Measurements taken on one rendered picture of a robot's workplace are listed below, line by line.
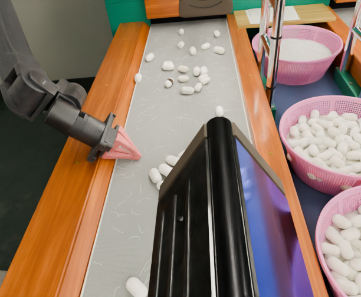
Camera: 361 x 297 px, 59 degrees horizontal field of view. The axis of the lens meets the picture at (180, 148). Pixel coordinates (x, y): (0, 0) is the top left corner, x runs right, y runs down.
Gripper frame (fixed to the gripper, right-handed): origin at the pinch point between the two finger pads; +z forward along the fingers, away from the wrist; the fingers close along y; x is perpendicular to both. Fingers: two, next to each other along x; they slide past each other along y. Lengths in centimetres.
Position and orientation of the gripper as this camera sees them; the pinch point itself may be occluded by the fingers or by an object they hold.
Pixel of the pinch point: (137, 155)
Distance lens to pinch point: 70.3
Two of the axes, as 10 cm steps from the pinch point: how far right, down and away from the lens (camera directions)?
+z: 8.1, 4.6, 3.6
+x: -5.9, 6.0, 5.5
